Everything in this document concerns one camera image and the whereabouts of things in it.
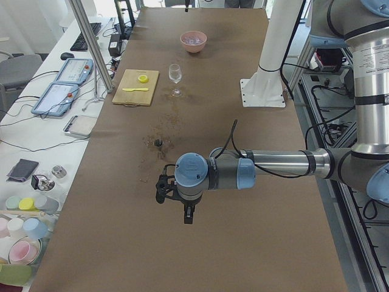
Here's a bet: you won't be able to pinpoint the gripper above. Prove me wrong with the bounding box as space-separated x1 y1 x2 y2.
182 200 199 224

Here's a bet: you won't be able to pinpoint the steel jigger cup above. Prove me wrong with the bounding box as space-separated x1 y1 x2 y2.
154 139 163 148

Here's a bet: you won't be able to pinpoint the ice cubes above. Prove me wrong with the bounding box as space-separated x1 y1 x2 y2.
182 35 203 46

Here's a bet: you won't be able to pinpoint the clear wine glass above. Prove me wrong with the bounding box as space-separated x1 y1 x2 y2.
168 64 182 96

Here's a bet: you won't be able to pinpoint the pink bowl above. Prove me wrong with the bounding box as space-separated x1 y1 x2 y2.
180 30 207 54

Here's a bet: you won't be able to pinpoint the black power brick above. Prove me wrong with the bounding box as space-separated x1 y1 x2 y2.
108 34 126 57

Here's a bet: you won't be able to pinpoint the yellow lemon slice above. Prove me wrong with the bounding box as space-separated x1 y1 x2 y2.
137 74 149 83

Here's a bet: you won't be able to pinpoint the bamboo cutting board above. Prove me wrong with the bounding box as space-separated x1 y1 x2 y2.
112 69 159 106

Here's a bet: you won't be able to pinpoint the yellow plastic knife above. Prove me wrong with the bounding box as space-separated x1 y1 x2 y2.
122 88 149 92

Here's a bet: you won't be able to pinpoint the black keyboard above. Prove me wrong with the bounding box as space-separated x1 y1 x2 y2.
70 22 103 52

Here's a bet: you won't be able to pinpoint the upper teach pendant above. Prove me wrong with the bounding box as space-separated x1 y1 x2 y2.
55 58 94 85

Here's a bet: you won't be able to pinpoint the teach pendant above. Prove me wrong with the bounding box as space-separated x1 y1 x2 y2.
31 82 79 118
55 58 94 85

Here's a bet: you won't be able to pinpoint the black computer mouse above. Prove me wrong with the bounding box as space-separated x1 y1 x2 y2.
60 52 74 60

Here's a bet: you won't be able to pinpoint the small steel cup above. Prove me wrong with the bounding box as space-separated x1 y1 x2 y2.
51 165 67 179

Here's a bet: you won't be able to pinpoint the blue plastic cup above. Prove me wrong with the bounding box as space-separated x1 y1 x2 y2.
23 218 48 240

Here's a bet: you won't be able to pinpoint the yellow plastic cup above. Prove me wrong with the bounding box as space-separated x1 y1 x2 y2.
18 198 36 211

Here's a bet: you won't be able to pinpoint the lower teach pendant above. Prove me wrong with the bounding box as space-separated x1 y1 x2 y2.
31 82 79 118

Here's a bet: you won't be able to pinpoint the grey folded cloth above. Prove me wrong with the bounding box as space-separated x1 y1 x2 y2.
7 159 39 182

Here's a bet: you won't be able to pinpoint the pink cup on plate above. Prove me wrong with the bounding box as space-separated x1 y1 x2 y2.
9 240 40 265

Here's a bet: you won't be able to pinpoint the grey office chair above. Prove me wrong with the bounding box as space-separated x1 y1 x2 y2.
1 54 43 91

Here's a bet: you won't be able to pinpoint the green bowl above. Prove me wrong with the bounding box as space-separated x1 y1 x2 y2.
1 264 33 287

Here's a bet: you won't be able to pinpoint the aluminium frame post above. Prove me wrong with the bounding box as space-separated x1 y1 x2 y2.
69 0 114 93

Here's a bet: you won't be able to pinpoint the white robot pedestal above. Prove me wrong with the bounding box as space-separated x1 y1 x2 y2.
240 0 305 108

